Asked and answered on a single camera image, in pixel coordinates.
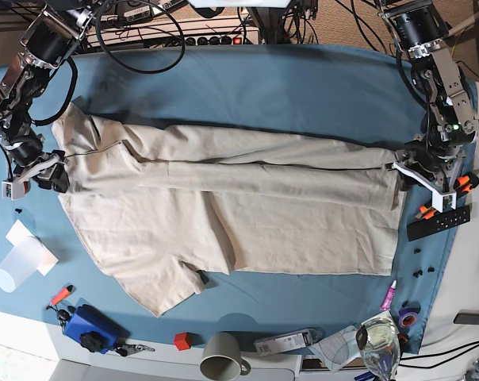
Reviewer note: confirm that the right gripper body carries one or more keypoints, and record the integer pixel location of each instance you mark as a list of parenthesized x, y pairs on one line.
[(48, 172)]

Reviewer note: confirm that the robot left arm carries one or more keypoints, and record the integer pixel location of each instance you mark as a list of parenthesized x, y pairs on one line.
[(436, 82)]

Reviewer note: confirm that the purple glue tube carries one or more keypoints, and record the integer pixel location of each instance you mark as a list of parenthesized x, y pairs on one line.
[(387, 301)]

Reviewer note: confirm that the white paper sheet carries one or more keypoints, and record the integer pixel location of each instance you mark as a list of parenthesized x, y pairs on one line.
[(18, 232)]

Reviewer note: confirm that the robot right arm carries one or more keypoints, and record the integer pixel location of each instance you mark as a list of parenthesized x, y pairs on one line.
[(48, 43)]

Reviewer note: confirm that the translucent plastic cup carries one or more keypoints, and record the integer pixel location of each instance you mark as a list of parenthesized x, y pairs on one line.
[(22, 261)]

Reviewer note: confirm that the red cube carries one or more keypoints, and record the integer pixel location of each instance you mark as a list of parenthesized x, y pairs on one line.
[(182, 341)]

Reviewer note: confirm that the black phone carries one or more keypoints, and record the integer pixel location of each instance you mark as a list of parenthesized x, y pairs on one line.
[(466, 318)]

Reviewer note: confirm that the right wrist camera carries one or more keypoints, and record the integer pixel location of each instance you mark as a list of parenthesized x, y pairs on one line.
[(15, 190)]

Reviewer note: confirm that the black power strip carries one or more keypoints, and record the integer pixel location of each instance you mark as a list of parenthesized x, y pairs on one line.
[(213, 40)]

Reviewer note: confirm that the beige T-shirt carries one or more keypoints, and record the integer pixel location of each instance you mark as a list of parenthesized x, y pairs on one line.
[(154, 207)]

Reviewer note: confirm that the black remote control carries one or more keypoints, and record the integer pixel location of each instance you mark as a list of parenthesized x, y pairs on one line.
[(438, 223)]

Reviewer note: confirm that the packaged tool blister pack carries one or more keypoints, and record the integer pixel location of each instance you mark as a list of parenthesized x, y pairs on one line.
[(287, 342)]

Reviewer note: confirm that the metal keys with fob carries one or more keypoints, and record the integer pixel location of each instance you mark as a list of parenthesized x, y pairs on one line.
[(125, 350)]

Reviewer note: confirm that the folded paper map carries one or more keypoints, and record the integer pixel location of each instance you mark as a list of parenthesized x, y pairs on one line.
[(337, 350)]

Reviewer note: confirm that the clear wine glass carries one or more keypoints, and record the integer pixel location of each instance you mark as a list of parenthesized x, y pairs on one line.
[(379, 346)]

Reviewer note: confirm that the orange marker pen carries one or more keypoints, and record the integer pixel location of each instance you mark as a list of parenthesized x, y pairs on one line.
[(60, 296)]

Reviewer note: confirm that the purple tape roll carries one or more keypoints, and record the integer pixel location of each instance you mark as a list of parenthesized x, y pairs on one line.
[(407, 317)]

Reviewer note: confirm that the blue box with knob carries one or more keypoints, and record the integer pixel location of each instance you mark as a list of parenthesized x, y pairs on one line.
[(93, 330)]

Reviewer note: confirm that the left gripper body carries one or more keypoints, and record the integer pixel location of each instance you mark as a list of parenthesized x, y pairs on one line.
[(438, 166)]

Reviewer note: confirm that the grey ceramic mug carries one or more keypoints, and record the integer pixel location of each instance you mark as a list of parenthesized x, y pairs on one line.
[(222, 360)]

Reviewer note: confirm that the orange utility knife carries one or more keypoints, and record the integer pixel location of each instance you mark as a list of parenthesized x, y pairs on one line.
[(462, 185)]

